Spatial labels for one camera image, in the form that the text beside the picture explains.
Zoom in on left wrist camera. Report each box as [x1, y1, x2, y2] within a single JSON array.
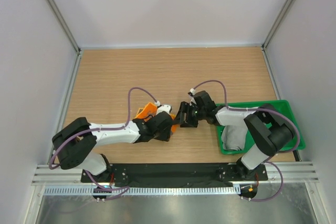
[[156, 104, 172, 115]]

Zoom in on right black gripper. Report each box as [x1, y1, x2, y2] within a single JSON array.
[[172, 101, 206, 128]]

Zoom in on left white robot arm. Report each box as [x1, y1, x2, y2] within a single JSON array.
[[52, 111, 173, 182]]

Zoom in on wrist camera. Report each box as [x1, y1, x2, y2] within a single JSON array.
[[156, 104, 172, 115], [188, 88, 197, 97]]

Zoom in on left aluminium frame post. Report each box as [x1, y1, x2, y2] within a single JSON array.
[[30, 0, 81, 54]]

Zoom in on front aluminium rail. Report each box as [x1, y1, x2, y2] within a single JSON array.
[[31, 162, 319, 186]]

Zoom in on slotted cable duct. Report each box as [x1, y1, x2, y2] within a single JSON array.
[[44, 185, 240, 196]]

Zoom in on right aluminium frame post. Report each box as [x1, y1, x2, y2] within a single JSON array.
[[261, 0, 310, 50]]

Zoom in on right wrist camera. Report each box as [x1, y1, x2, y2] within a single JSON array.
[[188, 88, 197, 97]]

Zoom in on grey panda towel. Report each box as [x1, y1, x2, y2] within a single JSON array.
[[221, 125, 248, 151]]

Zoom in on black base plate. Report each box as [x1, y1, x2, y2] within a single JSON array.
[[93, 163, 268, 188]]

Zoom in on aluminium frame post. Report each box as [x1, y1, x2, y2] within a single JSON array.
[[261, 0, 310, 50], [30, 0, 81, 54]]

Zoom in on green plastic tray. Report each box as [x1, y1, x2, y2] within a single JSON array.
[[216, 100, 301, 155]]

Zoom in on grey orange happy towel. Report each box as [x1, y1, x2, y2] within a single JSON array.
[[134, 102, 177, 135]]

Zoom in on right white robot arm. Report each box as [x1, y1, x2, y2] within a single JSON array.
[[173, 91, 300, 180]]

